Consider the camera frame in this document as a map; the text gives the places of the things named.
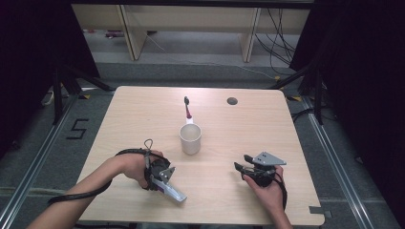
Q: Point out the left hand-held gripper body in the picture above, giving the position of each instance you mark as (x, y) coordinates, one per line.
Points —
(159, 171)

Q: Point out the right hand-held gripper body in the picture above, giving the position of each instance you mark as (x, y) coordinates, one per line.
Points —
(262, 176)

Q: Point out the white purple toothpaste tube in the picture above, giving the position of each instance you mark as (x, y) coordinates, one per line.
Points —
(173, 192)

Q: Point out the white cup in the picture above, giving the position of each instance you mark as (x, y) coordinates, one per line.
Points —
(190, 141)

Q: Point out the pink toothbrush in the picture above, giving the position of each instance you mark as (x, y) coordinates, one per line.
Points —
(187, 109)

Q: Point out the person's right hand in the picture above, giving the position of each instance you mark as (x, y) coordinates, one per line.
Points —
(270, 195)

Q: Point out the person's left hand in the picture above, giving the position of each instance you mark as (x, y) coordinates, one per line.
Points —
(135, 167)

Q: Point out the grey tape piece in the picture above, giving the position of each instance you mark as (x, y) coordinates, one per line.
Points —
(315, 210)

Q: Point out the black metal stand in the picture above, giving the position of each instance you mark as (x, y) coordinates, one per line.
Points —
(317, 95)
(58, 95)

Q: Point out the black curtain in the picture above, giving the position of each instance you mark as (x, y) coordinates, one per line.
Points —
(366, 79)
(31, 63)

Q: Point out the beige wooden desk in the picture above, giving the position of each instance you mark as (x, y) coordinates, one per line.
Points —
(191, 19)

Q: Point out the metal floor rail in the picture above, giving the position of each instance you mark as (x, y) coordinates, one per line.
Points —
(35, 159)
(334, 165)

